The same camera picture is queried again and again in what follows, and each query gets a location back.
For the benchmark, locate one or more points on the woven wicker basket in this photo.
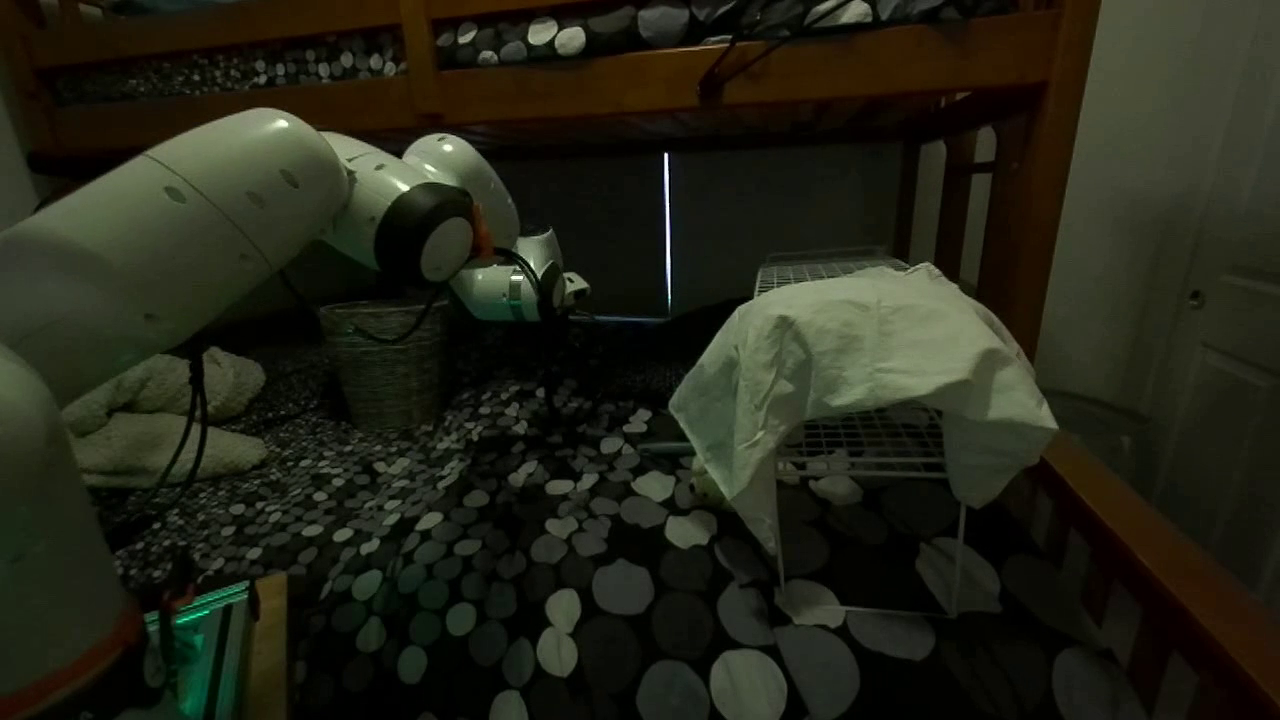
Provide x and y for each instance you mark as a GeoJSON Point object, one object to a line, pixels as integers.
{"type": "Point", "coordinates": [387, 364]}

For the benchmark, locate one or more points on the white draped cloth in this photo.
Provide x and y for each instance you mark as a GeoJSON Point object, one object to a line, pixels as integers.
{"type": "Point", "coordinates": [867, 345]}

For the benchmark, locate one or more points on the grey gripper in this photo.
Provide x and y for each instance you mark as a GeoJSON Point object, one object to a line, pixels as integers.
{"type": "Point", "coordinates": [552, 282]}

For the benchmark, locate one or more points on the dark window curtain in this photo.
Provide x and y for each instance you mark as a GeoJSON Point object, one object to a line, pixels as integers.
{"type": "Point", "coordinates": [787, 222]}

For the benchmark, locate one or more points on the folded beige towel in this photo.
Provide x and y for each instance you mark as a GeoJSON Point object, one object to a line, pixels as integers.
{"type": "Point", "coordinates": [160, 455]}
{"type": "Point", "coordinates": [160, 380]}

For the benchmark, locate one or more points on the dotted black grey duvet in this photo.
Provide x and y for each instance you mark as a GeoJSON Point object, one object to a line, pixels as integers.
{"type": "Point", "coordinates": [533, 586]}
{"type": "Point", "coordinates": [585, 35]}

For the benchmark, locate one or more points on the green lit box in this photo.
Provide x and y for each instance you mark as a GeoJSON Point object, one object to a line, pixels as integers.
{"type": "Point", "coordinates": [213, 653]}

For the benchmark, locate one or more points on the wooden bunk bed frame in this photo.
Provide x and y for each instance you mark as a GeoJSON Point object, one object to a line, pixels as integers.
{"type": "Point", "coordinates": [745, 83]}

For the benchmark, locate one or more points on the wooden board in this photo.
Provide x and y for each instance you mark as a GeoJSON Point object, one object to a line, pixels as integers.
{"type": "Point", "coordinates": [269, 653]}

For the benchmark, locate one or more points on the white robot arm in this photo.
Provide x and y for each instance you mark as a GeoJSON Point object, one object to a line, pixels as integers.
{"type": "Point", "coordinates": [172, 242]}

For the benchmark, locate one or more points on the black speckled blanket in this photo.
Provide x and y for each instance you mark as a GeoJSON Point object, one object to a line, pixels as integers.
{"type": "Point", "coordinates": [533, 363]}

